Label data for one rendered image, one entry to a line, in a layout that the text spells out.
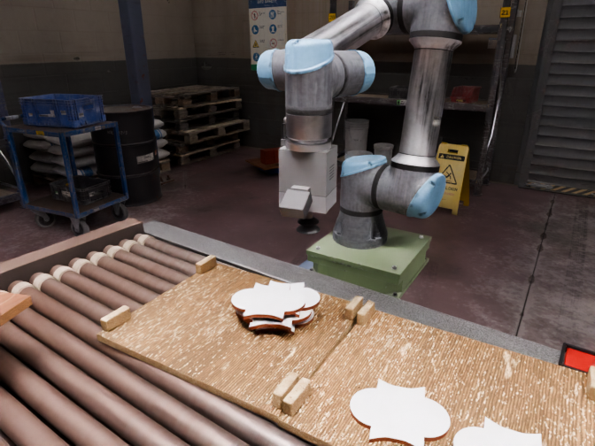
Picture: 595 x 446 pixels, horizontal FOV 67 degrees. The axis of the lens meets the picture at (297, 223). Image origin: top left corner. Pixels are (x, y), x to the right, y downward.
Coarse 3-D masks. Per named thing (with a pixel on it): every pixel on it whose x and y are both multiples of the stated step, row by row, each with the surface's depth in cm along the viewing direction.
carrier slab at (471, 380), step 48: (384, 336) 85; (432, 336) 85; (336, 384) 73; (432, 384) 73; (480, 384) 73; (528, 384) 73; (576, 384) 73; (336, 432) 64; (528, 432) 64; (576, 432) 64
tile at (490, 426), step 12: (468, 432) 63; (480, 432) 63; (492, 432) 63; (504, 432) 63; (516, 432) 63; (456, 444) 61; (468, 444) 61; (480, 444) 61; (492, 444) 61; (504, 444) 61; (516, 444) 61; (528, 444) 61; (540, 444) 61
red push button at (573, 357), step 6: (570, 354) 81; (576, 354) 81; (582, 354) 81; (588, 354) 81; (564, 360) 80; (570, 360) 79; (576, 360) 79; (582, 360) 79; (588, 360) 79; (594, 360) 79; (576, 366) 78; (582, 366) 78; (588, 366) 78
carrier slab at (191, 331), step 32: (192, 288) 101; (224, 288) 101; (128, 320) 89; (160, 320) 89; (192, 320) 89; (224, 320) 89; (320, 320) 89; (352, 320) 89; (128, 352) 82; (160, 352) 80; (192, 352) 80; (224, 352) 80; (256, 352) 80; (288, 352) 80; (320, 352) 80; (224, 384) 73; (256, 384) 73
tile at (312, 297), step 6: (270, 282) 95; (276, 282) 95; (300, 282) 95; (294, 288) 93; (300, 288) 93; (306, 288) 93; (306, 294) 91; (312, 294) 91; (318, 294) 91; (306, 300) 89; (312, 300) 89; (318, 300) 89; (306, 306) 87; (312, 306) 87
